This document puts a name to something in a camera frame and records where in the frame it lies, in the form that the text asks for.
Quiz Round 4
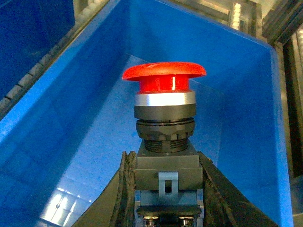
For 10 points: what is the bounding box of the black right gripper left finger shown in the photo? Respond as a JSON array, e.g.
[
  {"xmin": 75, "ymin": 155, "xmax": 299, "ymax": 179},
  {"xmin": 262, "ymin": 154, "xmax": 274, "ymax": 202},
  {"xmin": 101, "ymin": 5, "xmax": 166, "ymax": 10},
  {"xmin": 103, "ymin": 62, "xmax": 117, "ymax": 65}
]
[{"xmin": 73, "ymin": 151, "xmax": 136, "ymax": 227}]

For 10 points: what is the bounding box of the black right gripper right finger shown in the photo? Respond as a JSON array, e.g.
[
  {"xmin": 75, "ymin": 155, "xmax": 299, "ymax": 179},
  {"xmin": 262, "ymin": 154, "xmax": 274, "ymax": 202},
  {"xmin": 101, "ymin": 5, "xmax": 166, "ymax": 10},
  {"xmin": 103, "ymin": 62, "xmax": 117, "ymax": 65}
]
[{"xmin": 198, "ymin": 152, "xmax": 277, "ymax": 227}]

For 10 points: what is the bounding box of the red mushroom push button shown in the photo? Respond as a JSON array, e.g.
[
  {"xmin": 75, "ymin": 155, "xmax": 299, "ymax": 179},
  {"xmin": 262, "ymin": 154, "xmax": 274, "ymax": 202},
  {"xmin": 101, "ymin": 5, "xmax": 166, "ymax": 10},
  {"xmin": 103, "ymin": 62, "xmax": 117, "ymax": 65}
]
[{"xmin": 122, "ymin": 62, "xmax": 206, "ymax": 227}]

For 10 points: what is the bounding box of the blue target bin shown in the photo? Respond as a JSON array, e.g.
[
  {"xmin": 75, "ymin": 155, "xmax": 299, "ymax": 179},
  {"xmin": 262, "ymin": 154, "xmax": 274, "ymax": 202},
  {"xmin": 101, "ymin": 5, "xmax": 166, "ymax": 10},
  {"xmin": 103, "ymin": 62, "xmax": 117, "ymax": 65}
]
[{"xmin": 0, "ymin": 0, "xmax": 293, "ymax": 227}]

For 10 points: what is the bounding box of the blue empty middle bin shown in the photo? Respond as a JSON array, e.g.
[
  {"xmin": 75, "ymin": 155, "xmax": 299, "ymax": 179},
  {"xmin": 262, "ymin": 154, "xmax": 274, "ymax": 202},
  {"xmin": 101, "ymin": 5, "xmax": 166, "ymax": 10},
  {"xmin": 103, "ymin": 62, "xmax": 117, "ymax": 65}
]
[{"xmin": 0, "ymin": 0, "xmax": 75, "ymax": 97}]

